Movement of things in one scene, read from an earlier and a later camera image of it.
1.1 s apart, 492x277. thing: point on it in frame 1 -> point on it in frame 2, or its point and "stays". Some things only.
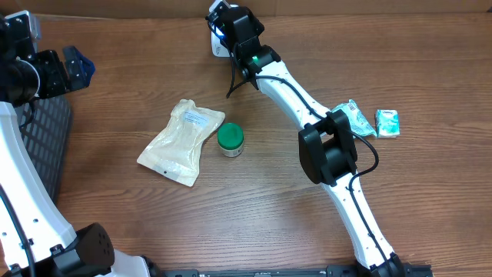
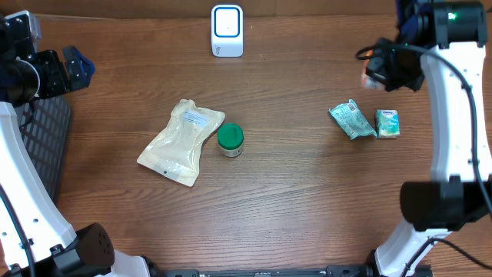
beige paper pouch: x=175 y=151 stays
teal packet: x=387 y=123 stays
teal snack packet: x=358 y=123 stays
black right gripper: x=256 y=23 -> x=378 y=70
